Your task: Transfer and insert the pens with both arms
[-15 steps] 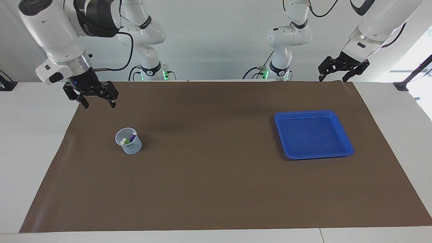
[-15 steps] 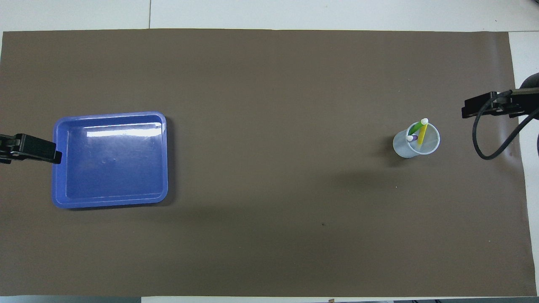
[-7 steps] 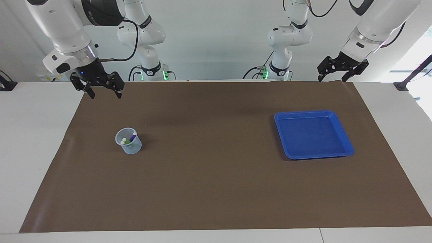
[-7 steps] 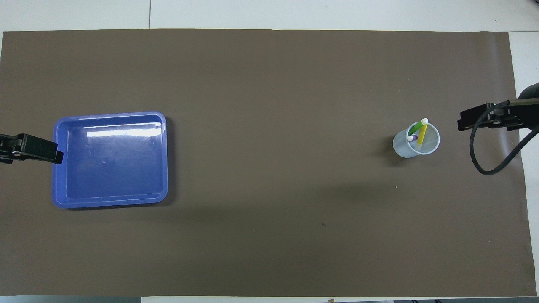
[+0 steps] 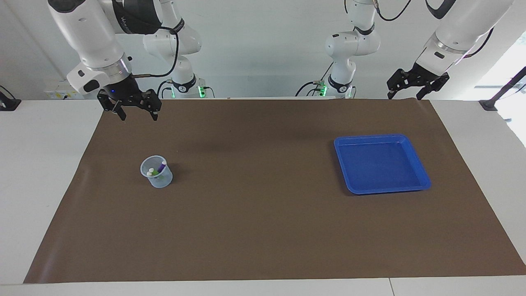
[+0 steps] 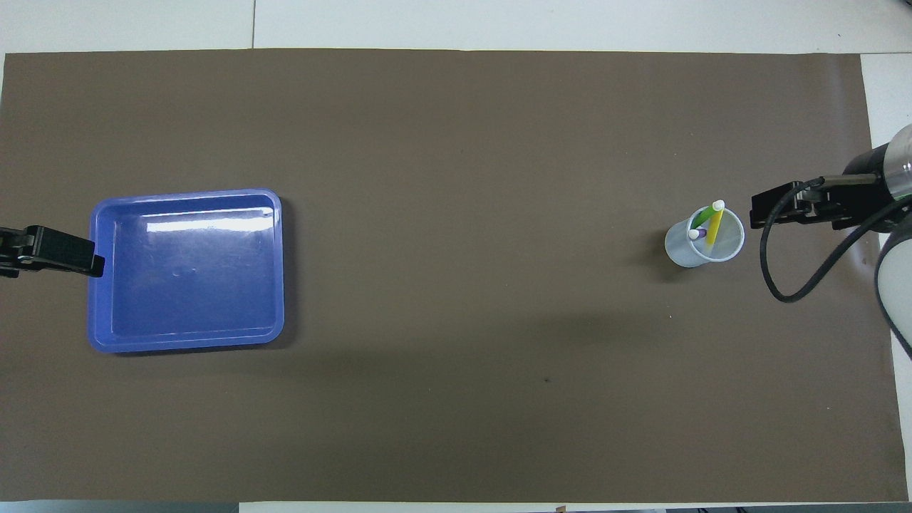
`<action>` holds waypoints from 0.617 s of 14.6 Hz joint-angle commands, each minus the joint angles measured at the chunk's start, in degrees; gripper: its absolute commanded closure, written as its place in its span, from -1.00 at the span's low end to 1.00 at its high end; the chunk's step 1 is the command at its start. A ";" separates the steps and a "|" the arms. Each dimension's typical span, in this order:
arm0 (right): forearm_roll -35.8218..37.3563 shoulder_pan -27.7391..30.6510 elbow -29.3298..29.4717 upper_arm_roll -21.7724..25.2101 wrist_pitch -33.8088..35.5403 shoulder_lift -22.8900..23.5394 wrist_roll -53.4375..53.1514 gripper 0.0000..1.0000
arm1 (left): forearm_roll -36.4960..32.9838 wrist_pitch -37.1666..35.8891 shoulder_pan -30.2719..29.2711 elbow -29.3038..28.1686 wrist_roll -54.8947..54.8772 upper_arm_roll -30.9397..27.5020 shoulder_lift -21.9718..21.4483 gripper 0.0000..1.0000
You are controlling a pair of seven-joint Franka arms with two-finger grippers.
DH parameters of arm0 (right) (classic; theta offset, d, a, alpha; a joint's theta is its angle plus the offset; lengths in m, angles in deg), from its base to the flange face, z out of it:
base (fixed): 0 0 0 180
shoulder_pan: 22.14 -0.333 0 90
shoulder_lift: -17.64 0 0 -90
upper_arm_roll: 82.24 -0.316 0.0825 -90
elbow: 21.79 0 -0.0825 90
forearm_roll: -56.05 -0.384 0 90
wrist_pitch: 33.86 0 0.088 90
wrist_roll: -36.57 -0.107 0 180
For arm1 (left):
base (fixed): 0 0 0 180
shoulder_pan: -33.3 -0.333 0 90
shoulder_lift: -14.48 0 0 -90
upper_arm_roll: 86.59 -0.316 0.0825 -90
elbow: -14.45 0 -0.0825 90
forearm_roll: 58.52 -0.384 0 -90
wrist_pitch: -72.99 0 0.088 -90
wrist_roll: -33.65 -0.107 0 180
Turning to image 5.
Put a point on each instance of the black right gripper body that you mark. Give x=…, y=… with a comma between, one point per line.
x=123, y=92

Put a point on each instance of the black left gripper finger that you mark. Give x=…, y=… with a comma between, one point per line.
x=397, y=80
x=437, y=84

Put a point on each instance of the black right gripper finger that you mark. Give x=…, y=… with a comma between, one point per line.
x=107, y=103
x=153, y=102

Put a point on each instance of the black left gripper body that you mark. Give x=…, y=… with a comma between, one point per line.
x=423, y=76

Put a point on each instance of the purple pen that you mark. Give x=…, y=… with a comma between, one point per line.
x=162, y=167

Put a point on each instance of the green pen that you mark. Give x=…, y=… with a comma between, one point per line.
x=149, y=174

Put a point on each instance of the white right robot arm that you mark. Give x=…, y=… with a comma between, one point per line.
x=90, y=37

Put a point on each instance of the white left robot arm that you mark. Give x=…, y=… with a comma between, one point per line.
x=464, y=24

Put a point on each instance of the black clamp with rod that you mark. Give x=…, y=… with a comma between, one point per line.
x=501, y=92

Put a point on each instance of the translucent plastic cup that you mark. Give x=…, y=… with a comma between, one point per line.
x=162, y=183

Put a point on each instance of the blue plastic tray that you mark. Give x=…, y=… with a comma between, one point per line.
x=382, y=164

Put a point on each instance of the small black table clamp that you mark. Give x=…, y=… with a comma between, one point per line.
x=10, y=103

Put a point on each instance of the brown table mat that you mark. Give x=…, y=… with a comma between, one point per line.
x=263, y=213

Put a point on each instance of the white wall outlet box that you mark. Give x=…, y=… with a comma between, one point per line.
x=61, y=89

